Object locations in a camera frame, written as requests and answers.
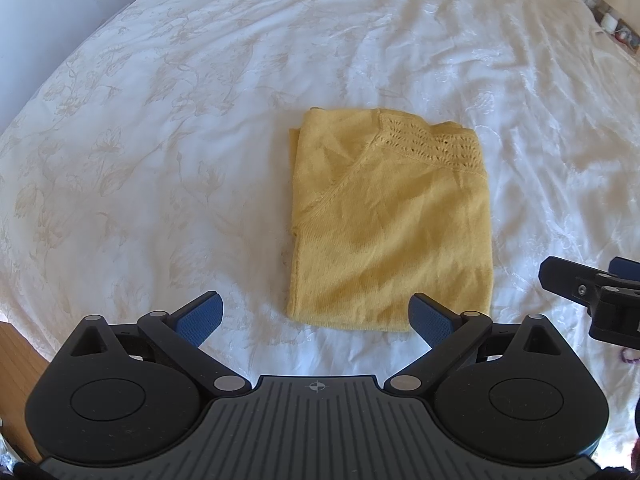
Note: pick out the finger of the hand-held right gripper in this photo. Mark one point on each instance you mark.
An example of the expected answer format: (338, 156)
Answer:
(628, 267)
(570, 280)

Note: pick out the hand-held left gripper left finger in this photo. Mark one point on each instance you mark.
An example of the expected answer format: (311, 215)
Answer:
(199, 321)

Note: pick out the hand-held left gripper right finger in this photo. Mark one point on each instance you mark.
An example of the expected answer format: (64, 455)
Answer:
(434, 321)

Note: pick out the yellow knit sweater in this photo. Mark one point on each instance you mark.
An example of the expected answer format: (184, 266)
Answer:
(390, 230)

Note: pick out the small purple band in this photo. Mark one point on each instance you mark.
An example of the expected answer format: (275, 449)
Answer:
(629, 356)

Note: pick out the white embroidered bedspread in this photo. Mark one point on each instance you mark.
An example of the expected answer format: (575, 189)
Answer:
(150, 135)

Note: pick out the cluttered wooden bedside table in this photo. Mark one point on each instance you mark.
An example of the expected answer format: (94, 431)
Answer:
(617, 10)

